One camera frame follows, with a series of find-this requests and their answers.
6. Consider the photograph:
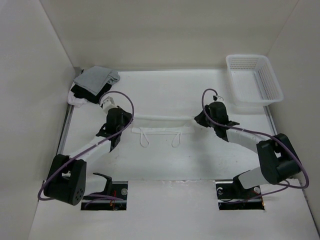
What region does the white tank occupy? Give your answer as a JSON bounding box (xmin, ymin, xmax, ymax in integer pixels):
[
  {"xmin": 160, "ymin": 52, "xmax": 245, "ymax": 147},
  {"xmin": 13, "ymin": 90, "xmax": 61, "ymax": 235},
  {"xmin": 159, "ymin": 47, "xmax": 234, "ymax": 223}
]
[
  {"xmin": 67, "ymin": 91, "xmax": 88, "ymax": 108},
  {"xmin": 131, "ymin": 114, "xmax": 195, "ymax": 148}
]

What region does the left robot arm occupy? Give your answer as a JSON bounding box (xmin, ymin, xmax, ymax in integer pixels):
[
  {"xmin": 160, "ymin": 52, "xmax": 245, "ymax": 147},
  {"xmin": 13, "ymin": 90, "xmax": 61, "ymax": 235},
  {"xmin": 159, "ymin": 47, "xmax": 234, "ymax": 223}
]
[{"xmin": 38, "ymin": 106, "xmax": 134, "ymax": 206}]

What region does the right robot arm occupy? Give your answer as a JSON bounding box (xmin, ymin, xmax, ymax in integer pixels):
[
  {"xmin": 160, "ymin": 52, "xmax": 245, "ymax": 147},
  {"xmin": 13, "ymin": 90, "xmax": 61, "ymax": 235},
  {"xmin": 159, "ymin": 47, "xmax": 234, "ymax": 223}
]
[{"xmin": 194, "ymin": 101, "xmax": 302, "ymax": 198}]

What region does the folded white tank top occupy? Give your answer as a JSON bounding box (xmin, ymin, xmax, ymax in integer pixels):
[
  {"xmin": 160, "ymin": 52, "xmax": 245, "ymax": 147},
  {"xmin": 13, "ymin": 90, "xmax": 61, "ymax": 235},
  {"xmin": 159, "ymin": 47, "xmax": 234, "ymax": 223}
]
[{"xmin": 67, "ymin": 91, "xmax": 88, "ymax": 108}]

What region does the folded grey tank top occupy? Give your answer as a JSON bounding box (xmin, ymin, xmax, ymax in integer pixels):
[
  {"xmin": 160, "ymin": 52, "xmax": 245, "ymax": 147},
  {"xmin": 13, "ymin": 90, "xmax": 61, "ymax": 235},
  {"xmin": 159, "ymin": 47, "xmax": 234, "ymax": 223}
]
[{"xmin": 74, "ymin": 66, "xmax": 121, "ymax": 95}]

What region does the folded black tank top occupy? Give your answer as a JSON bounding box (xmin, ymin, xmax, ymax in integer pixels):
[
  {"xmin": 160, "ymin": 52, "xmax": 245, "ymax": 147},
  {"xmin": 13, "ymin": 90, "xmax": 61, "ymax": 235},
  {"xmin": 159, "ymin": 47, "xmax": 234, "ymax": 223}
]
[{"xmin": 71, "ymin": 83, "xmax": 112, "ymax": 104}]

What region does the white plastic basket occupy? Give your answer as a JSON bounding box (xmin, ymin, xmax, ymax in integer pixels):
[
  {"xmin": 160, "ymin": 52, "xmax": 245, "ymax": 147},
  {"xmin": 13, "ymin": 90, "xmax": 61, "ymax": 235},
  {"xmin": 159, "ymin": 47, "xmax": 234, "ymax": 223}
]
[{"xmin": 225, "ymin": 54, "xmax": 284, "ymax": 108}]

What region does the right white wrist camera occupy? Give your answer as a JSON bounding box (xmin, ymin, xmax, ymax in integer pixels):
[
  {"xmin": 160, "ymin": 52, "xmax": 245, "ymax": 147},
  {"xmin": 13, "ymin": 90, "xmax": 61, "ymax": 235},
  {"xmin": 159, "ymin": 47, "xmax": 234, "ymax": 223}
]
[{"xmin": 212, "ymin": 95, "xmax": 224, "ymax": 102}]

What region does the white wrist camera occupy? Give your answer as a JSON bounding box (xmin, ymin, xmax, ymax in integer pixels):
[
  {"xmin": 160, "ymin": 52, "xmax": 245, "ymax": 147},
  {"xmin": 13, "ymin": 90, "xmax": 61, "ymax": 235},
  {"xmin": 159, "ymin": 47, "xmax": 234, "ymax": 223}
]
[
  {"xmin": 212, "ymin": 95, "xmax": 224, "ymax": 102},
  {"xmin": 100, "ymin": 96, "xmax": 117, "ymax": 114}
]

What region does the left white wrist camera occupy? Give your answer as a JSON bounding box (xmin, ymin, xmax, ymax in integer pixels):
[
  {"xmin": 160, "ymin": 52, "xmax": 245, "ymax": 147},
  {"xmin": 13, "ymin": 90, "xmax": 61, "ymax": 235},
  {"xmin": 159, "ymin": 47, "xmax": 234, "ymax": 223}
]
[{"xmin": 100, "ymin": 96, "xmax": 117, "ymax": 114}]

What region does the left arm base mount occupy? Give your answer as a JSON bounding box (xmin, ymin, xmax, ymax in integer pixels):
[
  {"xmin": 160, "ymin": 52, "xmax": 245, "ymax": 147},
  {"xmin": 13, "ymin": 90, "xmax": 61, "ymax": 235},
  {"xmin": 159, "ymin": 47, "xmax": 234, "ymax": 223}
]
[{"xmin": 80, "ymin": 172, "xmax": 129, "ymax": 211}]

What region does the metal table edge rail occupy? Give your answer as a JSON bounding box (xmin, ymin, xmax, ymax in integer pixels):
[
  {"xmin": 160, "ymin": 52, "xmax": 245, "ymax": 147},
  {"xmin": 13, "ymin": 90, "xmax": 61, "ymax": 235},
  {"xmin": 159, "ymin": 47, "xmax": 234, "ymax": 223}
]
[{"xmin": 53, "ymin": 66, "xmax": 84, "ymax": 158}]

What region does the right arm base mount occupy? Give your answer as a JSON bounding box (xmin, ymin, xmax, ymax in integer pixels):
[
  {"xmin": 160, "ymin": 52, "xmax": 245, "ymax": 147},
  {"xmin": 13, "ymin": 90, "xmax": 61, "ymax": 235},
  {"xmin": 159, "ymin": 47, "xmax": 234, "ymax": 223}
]
[{"xmin": 215, "ymin": 181, "xmax": 265, "ymax": 211}]

